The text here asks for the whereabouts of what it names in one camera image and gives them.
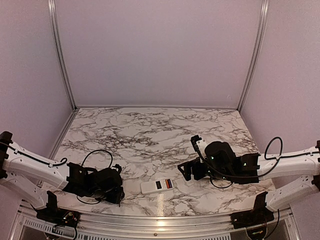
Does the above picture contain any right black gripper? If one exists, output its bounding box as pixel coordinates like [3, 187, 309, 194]
[177, 156, 233, 182]

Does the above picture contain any white battery cover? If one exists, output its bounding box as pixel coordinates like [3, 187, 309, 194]
[184, 180, 194, 187]

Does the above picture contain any white remote control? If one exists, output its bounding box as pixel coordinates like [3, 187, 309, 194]
[140, 178, 174, 195]

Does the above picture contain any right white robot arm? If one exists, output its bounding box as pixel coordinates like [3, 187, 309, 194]
[177, 136, 320, 224]

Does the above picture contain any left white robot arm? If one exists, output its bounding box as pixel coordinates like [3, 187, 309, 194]
[0, 131, 125, 223]

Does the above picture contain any purple battery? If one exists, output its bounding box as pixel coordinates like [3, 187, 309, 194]
[166, 179, 173, 189]

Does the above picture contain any orange battery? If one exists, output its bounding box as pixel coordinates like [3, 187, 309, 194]
[165, 179, 171, 189]

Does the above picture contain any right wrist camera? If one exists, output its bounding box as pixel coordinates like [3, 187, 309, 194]
[190, 135, 208, 157]

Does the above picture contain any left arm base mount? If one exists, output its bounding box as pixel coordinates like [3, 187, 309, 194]
[35, 191, 81, 228]

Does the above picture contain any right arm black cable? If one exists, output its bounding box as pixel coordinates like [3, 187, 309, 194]
[209, 136, 320, 190]

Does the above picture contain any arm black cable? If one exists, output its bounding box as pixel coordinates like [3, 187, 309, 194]
[0, 141, 114, 205]
[209, 136, 320, 190]

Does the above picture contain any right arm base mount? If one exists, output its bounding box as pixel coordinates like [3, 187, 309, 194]
[230, 191, 275, 229]

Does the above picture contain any front aluminium rail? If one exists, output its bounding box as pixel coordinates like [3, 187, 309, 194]
[9, 199, 301, 240]

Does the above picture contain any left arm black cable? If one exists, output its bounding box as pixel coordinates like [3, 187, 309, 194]
[0, 141, 114, 205]

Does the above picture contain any left aluminium frame post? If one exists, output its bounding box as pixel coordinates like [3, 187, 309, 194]
[47, 0, 77, 112]

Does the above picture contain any aluminium frame post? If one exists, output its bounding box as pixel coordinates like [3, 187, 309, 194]
[47, 0, 77, 112]
[237, 0, 270, 113]

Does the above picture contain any right aluminium frame post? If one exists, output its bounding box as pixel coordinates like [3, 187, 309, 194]
[237, 0, 270, 113]

